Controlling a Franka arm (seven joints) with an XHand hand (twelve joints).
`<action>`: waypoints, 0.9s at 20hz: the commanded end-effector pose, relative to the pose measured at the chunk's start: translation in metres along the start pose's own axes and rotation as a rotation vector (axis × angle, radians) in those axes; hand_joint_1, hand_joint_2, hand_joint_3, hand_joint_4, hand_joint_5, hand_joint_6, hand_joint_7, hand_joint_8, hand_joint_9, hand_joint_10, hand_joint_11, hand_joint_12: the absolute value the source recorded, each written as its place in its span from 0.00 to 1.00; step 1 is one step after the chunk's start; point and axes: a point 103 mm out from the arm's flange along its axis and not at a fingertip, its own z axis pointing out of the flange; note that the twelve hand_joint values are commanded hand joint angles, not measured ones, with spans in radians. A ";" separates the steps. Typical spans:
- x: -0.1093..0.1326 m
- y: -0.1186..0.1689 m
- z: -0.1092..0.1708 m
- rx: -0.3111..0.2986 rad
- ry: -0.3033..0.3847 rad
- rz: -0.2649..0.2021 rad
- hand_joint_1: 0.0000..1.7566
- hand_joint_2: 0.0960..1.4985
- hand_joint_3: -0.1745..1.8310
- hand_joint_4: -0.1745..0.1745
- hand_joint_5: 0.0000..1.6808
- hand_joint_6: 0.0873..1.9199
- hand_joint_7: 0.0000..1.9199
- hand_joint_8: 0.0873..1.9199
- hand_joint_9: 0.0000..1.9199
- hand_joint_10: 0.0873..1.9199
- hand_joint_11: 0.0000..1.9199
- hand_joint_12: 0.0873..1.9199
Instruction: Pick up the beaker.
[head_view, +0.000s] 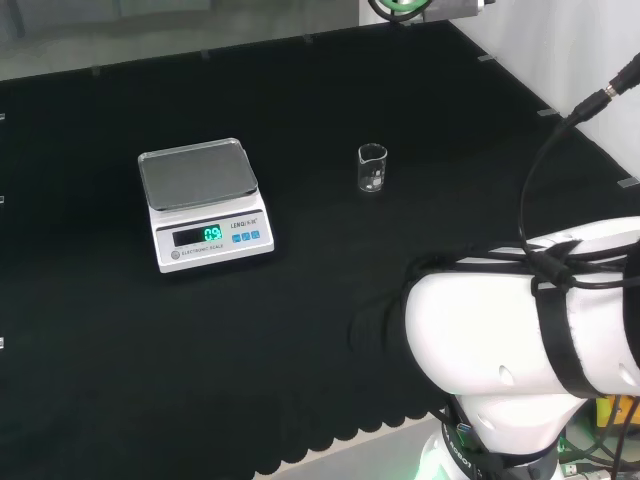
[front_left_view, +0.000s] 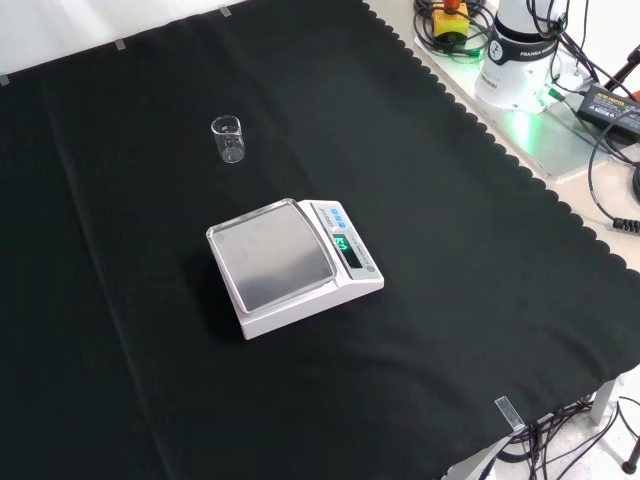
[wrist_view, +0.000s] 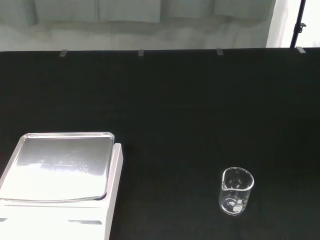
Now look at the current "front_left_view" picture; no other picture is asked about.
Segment green cable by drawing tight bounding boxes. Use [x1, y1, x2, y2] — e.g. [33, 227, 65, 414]
[438, 43, 489, 62]

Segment black tripod leg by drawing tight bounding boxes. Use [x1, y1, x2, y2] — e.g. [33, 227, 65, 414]
[602, 43, 640, 96]

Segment clear tape strip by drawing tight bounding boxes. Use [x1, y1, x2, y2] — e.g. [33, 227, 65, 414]
[494, 396, 527, 433]

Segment white electronic balance steel pan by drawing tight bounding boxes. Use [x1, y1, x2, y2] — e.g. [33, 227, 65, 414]
[205, 197, 386, 342]

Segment black stop button cables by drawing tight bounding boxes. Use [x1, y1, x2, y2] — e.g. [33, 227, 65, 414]
[412, 0, 497, 57]

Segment black cable bundle under bench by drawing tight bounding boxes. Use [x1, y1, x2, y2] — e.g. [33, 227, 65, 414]
[499, 394, 640, 480]

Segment black bench cloth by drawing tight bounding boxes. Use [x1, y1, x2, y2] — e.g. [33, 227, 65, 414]
[0, 0, 640, 480]

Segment black adapter cable with ferrite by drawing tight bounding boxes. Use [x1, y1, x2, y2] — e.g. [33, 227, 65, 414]
[586, 119, 640, 233]

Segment yellow stop button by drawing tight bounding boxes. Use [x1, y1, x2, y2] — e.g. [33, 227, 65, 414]
[432, 0, 471, 42]

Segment black power adapter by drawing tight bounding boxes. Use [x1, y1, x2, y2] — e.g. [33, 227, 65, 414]
[576, 83, 640, 139]

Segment small clear glass beaker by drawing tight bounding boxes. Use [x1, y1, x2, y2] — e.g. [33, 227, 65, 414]
[210, 114, 246, 165]

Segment grey bench leg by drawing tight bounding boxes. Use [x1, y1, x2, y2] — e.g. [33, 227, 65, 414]
[591, 378, 618, 427]

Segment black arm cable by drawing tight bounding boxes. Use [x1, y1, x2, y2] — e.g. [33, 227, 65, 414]
[528, 0, 640, 101]

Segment grey metal base plate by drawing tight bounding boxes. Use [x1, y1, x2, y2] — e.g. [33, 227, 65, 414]
[412, 19, 640, 181]

